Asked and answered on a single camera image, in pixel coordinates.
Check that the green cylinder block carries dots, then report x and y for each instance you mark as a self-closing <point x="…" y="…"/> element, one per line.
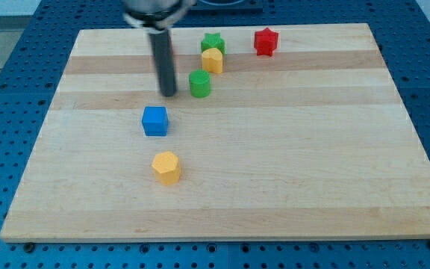
<point x="200" y="83"/>

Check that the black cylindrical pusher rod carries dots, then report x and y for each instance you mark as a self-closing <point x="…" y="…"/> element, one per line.
<point x="161" y="46"/>

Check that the yellow heart block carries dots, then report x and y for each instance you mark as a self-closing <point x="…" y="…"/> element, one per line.
<point x="212" y="60"/>

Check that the green star block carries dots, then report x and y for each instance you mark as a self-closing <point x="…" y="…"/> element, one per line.
<point x="211" y="41"/>

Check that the wooden board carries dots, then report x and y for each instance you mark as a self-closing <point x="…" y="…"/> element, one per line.
<point x="311" y="144"/>

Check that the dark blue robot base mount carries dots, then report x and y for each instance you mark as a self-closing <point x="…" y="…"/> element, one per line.
<point x="223" y="6"/>

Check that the yellow hexagon block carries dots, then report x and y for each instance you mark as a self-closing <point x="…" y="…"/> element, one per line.
<point x="166" y="167"/>

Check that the red star block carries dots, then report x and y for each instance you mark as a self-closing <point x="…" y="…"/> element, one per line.
<point x="266" y="42"/>

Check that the blue cube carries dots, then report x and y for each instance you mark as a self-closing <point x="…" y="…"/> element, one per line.
<point x="155" y="121"/>

